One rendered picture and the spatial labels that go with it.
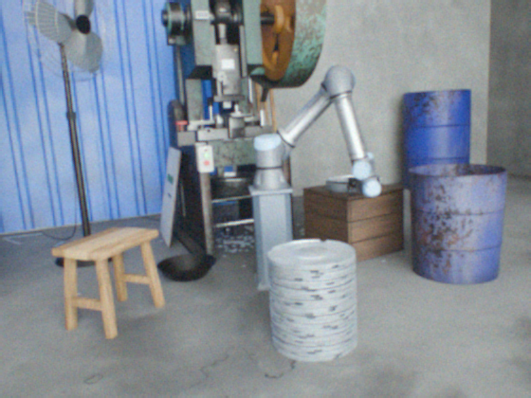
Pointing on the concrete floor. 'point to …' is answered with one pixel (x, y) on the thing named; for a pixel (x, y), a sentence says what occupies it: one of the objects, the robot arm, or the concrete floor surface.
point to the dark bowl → (187, 266)
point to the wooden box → (357, 219)
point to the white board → (170, 195)
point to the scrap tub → (457, 222)
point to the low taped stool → (116, 238)
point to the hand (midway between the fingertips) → (356, 181)
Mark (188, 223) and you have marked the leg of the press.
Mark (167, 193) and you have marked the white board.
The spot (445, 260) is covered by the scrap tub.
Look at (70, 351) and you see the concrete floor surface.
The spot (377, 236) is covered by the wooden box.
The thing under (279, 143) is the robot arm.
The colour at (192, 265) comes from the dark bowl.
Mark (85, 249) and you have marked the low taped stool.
